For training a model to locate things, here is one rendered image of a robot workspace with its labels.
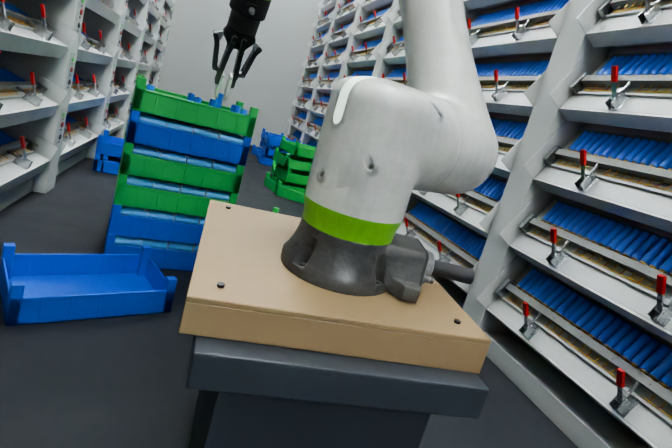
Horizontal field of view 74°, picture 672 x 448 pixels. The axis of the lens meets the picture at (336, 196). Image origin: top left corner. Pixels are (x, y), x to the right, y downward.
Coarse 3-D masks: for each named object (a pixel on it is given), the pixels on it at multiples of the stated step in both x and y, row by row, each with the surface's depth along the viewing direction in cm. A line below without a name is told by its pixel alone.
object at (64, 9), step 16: (32, 0) 137; (48, 0) 138; (64, 0) 139; (64, 16) 140; (80, 32) 151; (32, 64) 141; (48, 64) 142; (64, 64) 144; (64, 80) 145; (32, 128) 146; (48, 128) 147; (48, 176) 151
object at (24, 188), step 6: (30, 180) 146; (18, 186) 137; (24, 186) 142; (30, 186) 148; (6, 192) 129; (12, 192) 133; (18, 192) 138; (24, 192) 143; (0, 198) 126; (6, 198) 130; (12, 198) 134; (18, 198) 139; (0, 204) 127; (6, 204) 131; (0, 210) 128
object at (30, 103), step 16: (0, 64) 135; (16, 64) 140; (0, 80) 122; (16, 80) 132; (32, 80) 127; (48, 80) 143; (0, 96) 116; (16, 96) 123; (32, 96) 127; (48, 96) 144; (64, 96) 146; (0, 112) 106; (16, 112) 113; (32, 112) 125; (48, 112) 139
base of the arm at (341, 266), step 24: (288, 240) 58; (312, 240) 54; (336, 240) 52; (408, 240) 59; (288, 264) 54; (312, 264) 52; (336, 264) 52; (360, 264) 52; (384, 264) 55; (408, 264) 55; (432, 264) 59; (336, 288) 52; (360, 288) 52; (384, 288) 55; (408, 288) 54
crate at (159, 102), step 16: (144, 80) 106; (144, 96) 107; (160, 96) 108; (176, 96) 128; (144, 112) 108; (160, 112) 109; (176, 112) 111; (192, 112) 112; (208, 112) 114; (224, 112) 116; (256, 112) 119; (224, 128) 117; (240, 128) 118
